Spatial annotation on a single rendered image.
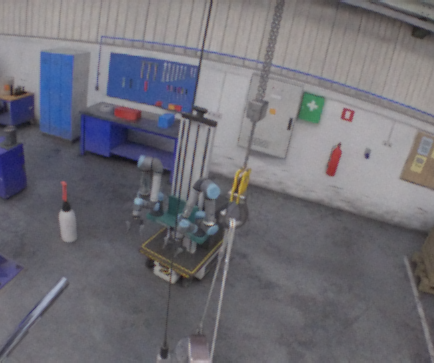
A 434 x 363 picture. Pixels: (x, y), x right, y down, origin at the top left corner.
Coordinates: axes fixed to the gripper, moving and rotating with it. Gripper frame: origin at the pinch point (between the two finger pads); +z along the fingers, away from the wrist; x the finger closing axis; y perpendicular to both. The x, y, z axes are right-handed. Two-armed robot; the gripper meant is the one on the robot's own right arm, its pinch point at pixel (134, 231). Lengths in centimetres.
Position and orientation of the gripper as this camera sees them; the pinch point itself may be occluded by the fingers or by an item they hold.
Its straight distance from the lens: 312.0
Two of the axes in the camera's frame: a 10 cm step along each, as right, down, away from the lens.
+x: -9.5, -1.8, 2.5
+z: -1.8, 9.8, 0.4
